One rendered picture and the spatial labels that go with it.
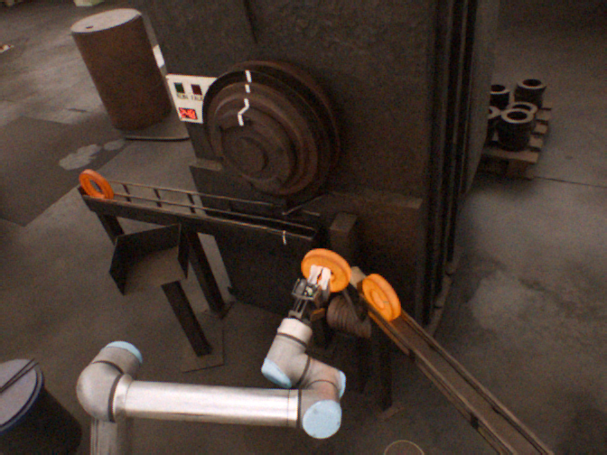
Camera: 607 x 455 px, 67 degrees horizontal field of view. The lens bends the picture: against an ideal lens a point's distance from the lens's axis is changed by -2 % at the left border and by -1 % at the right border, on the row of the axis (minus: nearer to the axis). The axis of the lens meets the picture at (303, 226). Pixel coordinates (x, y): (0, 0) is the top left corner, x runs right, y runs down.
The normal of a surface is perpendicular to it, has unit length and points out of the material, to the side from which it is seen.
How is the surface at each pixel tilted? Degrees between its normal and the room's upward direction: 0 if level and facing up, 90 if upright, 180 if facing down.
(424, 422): 0
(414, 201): 0
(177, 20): 90
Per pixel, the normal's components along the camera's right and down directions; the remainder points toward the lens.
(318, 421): 0.07, 0.22
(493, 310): -0.14, -0.75
